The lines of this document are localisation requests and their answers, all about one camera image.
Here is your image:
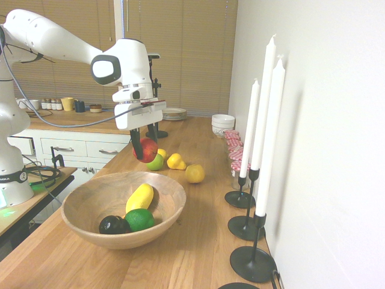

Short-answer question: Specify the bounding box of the yellow pear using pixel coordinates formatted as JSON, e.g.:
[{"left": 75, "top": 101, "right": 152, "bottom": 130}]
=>
[{"left": 167, "top": 153, "right": 188, "bottom": 171}]

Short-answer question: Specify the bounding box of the stack of white bowls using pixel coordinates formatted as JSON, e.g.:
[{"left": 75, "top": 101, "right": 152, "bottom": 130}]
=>
[{"left": 211, "top": 113, "right": 236, "bottom": 139}]

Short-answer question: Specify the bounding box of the short black candle holder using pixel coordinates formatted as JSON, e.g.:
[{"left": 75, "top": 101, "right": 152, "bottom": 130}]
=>
[{"left": 224, "top": 175, "right": 257, "bottom": 210}]

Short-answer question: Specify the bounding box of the black round holder base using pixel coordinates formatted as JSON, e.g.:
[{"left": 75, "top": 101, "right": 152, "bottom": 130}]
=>
[{"left": 217, "top": 282, "right": 261, "bottom": 289}]

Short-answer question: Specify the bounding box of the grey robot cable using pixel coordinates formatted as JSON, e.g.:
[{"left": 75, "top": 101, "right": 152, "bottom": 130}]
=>
[{"left": 0, "top": 42, "right": 146, "bottom": 129}]

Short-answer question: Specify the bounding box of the green lime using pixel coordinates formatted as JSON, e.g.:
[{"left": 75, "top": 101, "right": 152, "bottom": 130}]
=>
[{"left": 124, "top": 208, "right": 156, "bottom": 233}]

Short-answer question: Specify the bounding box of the round yellow orange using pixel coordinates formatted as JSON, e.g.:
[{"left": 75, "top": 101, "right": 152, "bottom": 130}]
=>
[{"left": 184, "top": 163, "right": 206, "bottom": 184}]

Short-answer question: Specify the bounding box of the stack of white plates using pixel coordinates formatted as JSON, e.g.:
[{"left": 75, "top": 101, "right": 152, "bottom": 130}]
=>
[{"left": 162, "top": 107, "right": 188, "bottom": 122}]

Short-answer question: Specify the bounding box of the green apple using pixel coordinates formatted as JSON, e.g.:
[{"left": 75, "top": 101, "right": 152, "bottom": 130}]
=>
[{"left": 146, "top": 153, "right": 165, "bottom": 172}]

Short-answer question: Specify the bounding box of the wooden robot table black edge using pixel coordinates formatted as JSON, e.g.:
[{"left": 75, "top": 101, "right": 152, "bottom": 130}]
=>
[{"left": 0, "top": 166, "right": 76, "bottom": 241}]

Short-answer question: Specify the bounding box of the tall black candle holder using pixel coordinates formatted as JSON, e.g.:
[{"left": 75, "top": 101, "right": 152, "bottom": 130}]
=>
[
  {"left": 227, "top": 168, "right": 266, "bottom": 242},
  {"left": 229, "top": 211, "right": 277, "bottom": 284}
]

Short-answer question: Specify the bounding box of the tallest white candle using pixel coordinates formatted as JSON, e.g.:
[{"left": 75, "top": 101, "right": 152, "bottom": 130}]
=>
[{"left": 250, "top": 33, "right": 277, "bottom": 172}]

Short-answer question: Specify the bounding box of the long yellow fruit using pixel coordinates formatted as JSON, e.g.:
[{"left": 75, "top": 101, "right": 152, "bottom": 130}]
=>
[{"left": 125, "top": 182, "right": 155, "bottom": 215}]

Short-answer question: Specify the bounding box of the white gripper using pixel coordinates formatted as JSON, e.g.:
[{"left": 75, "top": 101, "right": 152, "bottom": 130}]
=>
[{"left": 112, "top": 84, "right": 167, "bottom": 161}]

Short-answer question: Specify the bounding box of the thin black cable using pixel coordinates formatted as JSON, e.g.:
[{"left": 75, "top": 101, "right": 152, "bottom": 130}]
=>
[{"left": 263, "top": 234, "right": 285, "bottom": 289}]

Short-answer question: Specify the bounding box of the narrow brown window blind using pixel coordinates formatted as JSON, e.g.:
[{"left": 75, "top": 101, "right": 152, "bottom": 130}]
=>
[{"left": 0, "top": 0, "right": 117, "bottom": 108}]

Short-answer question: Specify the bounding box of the black clamp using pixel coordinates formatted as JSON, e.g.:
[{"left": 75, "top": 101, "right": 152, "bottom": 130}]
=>
[{"left": 50, "top": 146, "right": 65, "bottom": 169}]

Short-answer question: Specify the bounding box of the medium white candle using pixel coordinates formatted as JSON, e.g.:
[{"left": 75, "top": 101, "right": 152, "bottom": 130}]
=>
[{"left": 254, "top": 54, "right": 286, "bottom": 218}]

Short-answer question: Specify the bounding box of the wide brown window blind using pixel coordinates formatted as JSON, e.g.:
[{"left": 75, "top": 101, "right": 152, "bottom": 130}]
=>
[{"left": 123, "top": 0, "right": 239, "bottom": 118}]

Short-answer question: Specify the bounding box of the short white candle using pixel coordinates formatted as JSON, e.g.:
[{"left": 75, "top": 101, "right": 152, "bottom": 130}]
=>
[{"left": 239, "top": 78, "right": 260, "bottom": 179}]

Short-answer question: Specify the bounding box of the large wooden bowl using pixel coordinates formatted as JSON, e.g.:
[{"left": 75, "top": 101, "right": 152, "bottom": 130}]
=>
[{"left": 61, "top": 170, "right": 187, "bottom": 250}]

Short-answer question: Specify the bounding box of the black avocado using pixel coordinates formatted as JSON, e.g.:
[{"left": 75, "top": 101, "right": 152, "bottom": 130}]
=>
[{"left": 98, "top": 215, "right": 132, "bottom": 235}]

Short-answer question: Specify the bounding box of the yellow mug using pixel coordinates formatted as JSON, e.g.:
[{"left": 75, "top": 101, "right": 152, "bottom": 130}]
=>
[{"left": 60, "top": 96, "right": 78, "bottom": 112}]

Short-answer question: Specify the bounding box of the black camera stand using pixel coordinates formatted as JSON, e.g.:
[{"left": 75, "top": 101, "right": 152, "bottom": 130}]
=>
[{"left": 145, "top": 58, "right": 169, "bottom": 140}]

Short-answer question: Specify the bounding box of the black cable bundle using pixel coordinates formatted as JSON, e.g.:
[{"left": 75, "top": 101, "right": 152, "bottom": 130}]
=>
[{"left": 23, "top": 158, "right": 63, "bottom": 190}]

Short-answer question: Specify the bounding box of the white window frame post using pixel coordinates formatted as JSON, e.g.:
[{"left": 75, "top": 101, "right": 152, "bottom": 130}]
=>
[{"left": 113, "top": 0, "right": 128, "bottom": 42}]

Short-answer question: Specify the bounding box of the red apple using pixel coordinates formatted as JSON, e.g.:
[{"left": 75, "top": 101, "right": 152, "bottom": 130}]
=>
[{"left": 132, "top": 137, "right": 159, "bottom": 164}]

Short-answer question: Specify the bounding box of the white drawer cabinet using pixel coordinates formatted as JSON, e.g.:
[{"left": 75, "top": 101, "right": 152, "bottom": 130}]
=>
[{"left": 8, "top": 128, "right": 133, "bottom": 183}]

